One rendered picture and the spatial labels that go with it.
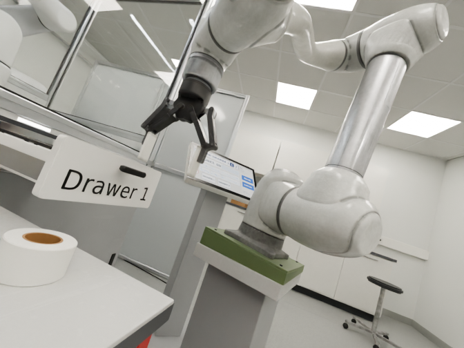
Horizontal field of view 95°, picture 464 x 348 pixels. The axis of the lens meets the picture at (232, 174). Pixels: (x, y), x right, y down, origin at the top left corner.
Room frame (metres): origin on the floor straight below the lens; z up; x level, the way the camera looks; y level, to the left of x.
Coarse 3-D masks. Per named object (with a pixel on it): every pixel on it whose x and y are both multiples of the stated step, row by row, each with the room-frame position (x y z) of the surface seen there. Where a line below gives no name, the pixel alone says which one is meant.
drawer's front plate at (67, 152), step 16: (64, 144) 0.36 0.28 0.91; (80, 144) 0.38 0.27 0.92; (48, 160) 0.36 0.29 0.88; (64, 160) 0.37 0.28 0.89; (80, 160) 0.39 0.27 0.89; (96, 160) 0.42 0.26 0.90; (112, 160) 0.45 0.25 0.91; (128, 160) 0.50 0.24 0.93; (48, 176) 0.36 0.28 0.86; (64, 176) 0.38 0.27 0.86; (96, 176) 0.43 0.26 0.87; (112, 176) 0.47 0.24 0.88; (128, 176) 0.51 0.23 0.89; (160, 176) 0.63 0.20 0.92; (32, 192) 0.36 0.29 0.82; (48, 192) 0.37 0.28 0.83; (64, 192) 0.39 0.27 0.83; (80, 192) 0.42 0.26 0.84; (112, 192) 0.49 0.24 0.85; (144, 192) 0.59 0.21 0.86
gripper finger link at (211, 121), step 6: (210, 108) 0.46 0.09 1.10; (210, 114) 0.46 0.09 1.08; (216, 114) 0.48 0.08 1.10; (210, 120) 0.46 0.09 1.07; (210, 126) 0.46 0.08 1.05; (210, 132) 0.46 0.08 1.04; (216, 132) 0.48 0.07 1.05; (210, 138) 0.46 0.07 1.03; (216, 138) 0.47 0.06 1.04; (210, 144) 0.45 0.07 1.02; (216, 144) 0.47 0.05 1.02; (216, 150) 0.47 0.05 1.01
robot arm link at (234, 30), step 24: (216, 0) 0.36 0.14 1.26; (240, 0) 0.31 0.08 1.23; (264, 0) 0.30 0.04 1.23; (288, 0) 0.31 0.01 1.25; (216, 24) 0.38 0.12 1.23; (240, 24) 0.35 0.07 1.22; (264, 24) 0.34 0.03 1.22; (288, 24) 0.37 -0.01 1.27; (312, 24) 0.45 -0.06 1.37; (240, 48) 0.42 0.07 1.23; (312, 48) 0.55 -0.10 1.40; (336, 48) 0.63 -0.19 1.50
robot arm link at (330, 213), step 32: (384, 32) 0.55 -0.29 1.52; (416, 32) 0.50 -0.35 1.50; (384, 64) 0.54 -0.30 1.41; (384, 96) 0.53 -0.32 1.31; (352, 128) 0.54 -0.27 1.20; (352, 160) 0.52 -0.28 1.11; (288, 192) 0.61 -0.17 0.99; (320, 192) 0.51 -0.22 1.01; (352, 192) 0.48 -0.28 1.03; (288, 224) 0.58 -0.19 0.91; (320, 224) 0.49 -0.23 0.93; (352, 224) 0.45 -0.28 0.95; (352, 256) 0.49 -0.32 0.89
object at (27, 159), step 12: (0, 132) 0.43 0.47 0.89; (0, 144) 0.42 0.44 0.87; (12, 144) 0.41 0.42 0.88; (24, 144) 0.41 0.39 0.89; (0, 156) 0.42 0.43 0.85; (12, 156) 0.41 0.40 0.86; (24, 156) 0.40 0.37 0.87; (36, 156) 0.39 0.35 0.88; (12, 168) 0.40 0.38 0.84; (24, 168) 0.39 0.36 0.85; (36, 168) 0.39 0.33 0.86; (36, 180) 0.38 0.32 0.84
